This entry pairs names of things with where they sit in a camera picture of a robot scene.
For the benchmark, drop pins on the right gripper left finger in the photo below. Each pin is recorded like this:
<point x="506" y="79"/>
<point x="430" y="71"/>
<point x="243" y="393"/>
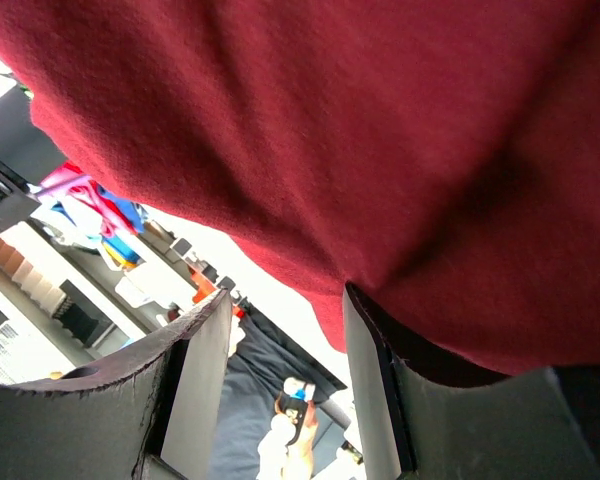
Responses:
<point x="147" y="411"/>

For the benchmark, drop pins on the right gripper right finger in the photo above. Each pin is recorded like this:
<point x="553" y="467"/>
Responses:
<point x="425" y="413"/>

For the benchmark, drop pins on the dark red t shirt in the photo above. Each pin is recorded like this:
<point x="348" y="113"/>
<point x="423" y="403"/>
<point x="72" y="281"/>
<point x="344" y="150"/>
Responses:
<point x="443" y="156"/>

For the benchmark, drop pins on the operator hand in background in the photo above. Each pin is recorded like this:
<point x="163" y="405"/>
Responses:
<point x="300" y="459"/>

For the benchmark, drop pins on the operator dark blue clothing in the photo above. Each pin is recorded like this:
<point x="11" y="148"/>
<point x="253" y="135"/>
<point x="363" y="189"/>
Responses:
<point x="265" y="357"/>

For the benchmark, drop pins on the colourful clothes pile background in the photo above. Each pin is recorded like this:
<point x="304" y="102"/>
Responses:
<point x="77" y="212"/>

